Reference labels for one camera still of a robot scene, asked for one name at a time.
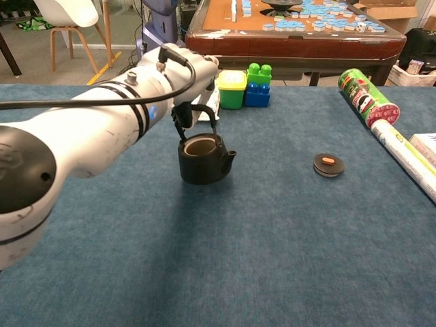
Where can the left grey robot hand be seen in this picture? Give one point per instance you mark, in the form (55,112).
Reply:
(197,68)

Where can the black cast iron teapot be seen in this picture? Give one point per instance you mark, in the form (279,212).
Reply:
(201,170)

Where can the black lid with orange knob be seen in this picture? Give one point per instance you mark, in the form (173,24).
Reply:
(328,169)

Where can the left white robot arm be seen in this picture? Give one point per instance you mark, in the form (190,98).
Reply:
(85,129)

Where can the blue mobile robot base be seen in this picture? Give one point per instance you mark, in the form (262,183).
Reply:
(160,20)

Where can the green yellow-lidded container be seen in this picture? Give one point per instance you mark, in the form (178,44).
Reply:
(231,97)

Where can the white plastic snack bag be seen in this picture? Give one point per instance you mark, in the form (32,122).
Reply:
(217,105)

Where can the green toy building brick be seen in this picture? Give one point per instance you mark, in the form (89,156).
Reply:
(259,73)

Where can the blue toy building brick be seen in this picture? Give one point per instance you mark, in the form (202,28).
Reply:
(257,97)

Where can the blue white mahjong tile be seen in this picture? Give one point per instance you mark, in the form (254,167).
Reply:
(378,29)
(267,27)

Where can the brown mahjong table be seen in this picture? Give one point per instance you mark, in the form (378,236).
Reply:
(289,46)

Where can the light wooden pole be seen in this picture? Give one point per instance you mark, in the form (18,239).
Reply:
(107,34)

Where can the black mahjong table centre dial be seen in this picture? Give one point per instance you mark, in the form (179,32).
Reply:
(281,4)

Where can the white chair with wooden legs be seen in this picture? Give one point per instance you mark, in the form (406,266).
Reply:
(68,13)

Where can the green chips can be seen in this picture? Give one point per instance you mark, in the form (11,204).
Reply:
(361,95)

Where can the green bag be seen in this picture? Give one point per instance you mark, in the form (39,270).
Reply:
(34,24)

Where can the white dotted mahjong tile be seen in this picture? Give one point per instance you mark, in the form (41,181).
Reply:
(362,27)

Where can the dark furniture leg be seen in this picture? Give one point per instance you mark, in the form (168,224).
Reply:
(8,54)

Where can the blue felt table mat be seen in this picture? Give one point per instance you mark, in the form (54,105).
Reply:
(238,255)

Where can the brown cardboard box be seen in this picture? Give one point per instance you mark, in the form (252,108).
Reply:
(391,13)

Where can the white storage basket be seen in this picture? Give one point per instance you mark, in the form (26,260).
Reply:
(405,78)

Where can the white rolled paper tube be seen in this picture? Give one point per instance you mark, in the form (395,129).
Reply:
(402,153)

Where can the black bag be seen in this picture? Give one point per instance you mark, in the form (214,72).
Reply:
(420,44)

